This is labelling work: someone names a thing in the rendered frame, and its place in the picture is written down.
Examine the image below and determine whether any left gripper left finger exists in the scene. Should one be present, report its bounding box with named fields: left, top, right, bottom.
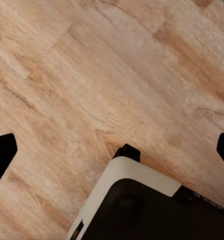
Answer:
left=0, top=133, right=18, bottom=179

